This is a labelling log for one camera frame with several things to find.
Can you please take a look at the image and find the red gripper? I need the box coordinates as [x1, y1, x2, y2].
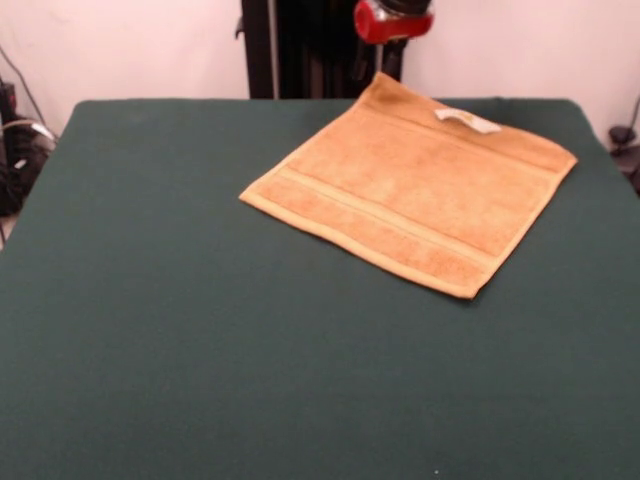
[351, 0, 436, 82]

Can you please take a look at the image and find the tan terry towel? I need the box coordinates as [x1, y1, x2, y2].
[238, 70, 580, 301]

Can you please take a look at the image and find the dark green table cloth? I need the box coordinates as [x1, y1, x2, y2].
[0, 97, 640, 480]

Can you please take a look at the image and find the black equipment bundle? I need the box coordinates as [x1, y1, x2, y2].
[0, 117, 57, 217]

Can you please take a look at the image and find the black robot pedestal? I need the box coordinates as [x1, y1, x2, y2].
[232, 0, 416, 100]

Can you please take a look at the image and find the black plug with cable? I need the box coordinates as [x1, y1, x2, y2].
[607, 125, 640, 197]

